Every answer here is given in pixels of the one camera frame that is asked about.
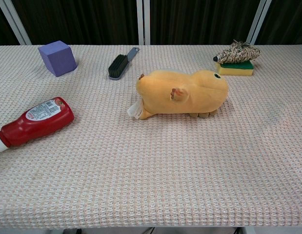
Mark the yellow plush toy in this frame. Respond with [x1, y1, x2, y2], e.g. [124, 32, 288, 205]
[127, 69, 229, 120]

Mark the woven straw hedgehog toy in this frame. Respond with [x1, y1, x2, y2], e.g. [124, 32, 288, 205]
[213, 41, 261, 65]

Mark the pink waffle-weave tablecloth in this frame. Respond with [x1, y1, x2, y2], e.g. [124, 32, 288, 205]
[0, 44, 302, 230]

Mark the grey brush with black bristles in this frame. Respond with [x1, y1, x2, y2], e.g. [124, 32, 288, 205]
[108, 47, 140, 81]

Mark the yellow and green sponge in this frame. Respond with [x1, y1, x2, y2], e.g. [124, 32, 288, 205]
[215, 60, 255, 77]

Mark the purple foam cube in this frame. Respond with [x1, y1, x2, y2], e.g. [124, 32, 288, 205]
[38, 40, 78, 78]

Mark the red ketchup bottle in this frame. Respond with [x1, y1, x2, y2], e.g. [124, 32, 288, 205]
[0, 97, 75, 153]

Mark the dark curtain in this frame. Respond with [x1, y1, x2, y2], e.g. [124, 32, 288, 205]
[0, 0, 302, 46]

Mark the white metal frame post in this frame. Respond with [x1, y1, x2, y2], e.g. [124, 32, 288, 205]
[137, 0, 151, 45]
[0, 0, 32, 46]
[246, 0, 273, 45]

